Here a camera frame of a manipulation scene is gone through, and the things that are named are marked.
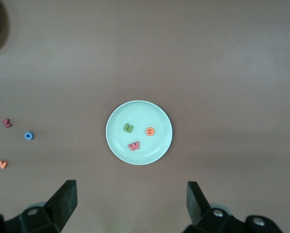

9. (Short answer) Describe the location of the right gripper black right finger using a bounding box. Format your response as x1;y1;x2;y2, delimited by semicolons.
185;181;247;233

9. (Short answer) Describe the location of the pink foam letter w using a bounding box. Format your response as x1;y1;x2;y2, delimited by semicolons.
127;141;141;151

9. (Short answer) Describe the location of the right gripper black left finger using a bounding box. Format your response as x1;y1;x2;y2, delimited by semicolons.
5;180;77;233

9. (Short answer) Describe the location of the green plate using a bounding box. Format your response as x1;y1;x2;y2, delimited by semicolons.
105;100;173;166

